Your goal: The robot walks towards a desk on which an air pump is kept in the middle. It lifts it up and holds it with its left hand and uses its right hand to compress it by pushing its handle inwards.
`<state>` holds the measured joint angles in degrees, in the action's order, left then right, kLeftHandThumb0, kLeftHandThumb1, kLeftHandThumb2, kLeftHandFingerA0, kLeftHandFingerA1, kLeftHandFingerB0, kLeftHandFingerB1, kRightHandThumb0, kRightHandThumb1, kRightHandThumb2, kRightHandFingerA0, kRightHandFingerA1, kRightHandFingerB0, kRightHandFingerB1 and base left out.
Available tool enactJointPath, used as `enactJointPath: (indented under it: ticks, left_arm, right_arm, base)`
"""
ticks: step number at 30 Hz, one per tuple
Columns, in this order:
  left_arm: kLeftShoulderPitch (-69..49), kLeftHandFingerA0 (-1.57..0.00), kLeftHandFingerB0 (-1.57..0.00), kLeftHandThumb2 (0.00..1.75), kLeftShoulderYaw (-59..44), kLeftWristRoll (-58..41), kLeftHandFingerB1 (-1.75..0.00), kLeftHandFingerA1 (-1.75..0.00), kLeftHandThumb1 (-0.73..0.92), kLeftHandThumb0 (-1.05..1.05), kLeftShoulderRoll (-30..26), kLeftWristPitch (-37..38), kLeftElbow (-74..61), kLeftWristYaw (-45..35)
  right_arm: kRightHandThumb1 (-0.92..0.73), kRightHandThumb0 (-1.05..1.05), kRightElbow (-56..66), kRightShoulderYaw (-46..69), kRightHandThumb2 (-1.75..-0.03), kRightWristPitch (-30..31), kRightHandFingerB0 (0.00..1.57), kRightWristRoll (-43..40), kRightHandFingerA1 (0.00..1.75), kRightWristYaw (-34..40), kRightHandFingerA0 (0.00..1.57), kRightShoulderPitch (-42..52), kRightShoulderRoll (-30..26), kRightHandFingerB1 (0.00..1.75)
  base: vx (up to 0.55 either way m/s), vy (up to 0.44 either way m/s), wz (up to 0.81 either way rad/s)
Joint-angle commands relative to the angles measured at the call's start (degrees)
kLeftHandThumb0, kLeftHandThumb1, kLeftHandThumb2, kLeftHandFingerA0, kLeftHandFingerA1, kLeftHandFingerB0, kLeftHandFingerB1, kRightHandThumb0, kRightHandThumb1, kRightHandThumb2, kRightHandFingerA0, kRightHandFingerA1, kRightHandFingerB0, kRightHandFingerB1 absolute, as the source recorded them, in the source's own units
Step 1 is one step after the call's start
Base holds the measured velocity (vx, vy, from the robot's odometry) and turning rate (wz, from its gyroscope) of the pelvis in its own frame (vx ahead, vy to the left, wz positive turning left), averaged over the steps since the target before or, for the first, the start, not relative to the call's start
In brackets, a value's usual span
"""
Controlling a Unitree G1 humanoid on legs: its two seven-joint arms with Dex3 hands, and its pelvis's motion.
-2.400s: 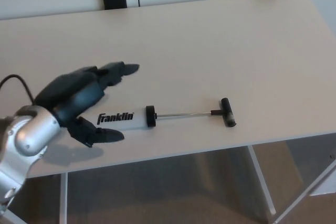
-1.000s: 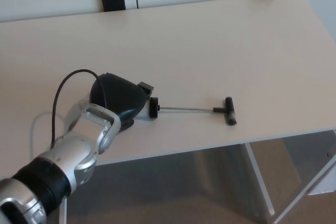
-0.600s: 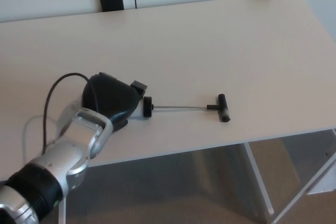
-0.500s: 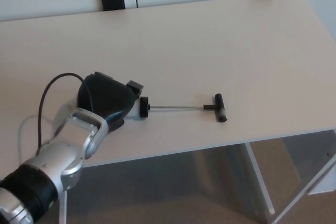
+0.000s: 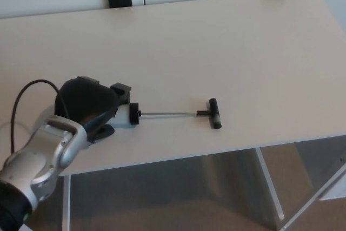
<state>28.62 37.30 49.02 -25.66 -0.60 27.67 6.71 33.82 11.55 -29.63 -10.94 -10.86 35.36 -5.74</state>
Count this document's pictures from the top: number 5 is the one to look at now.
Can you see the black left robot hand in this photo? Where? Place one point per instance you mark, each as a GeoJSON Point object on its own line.
{"type": "Point", "coordinates": [83, 98]}

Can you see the white Franklin hand air pump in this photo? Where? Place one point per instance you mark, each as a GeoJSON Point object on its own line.
{"type": "Point", "coordinates": [133, 113]}

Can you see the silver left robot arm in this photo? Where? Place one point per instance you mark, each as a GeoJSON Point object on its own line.
{"type": "Point", "coordinates": [40, 155]}

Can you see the white metal desk leg frame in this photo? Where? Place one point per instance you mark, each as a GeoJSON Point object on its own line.
{"type": "Point", "coordinates": [267, 177]}
{"type": "Point", "coordinates": [66, 204]}

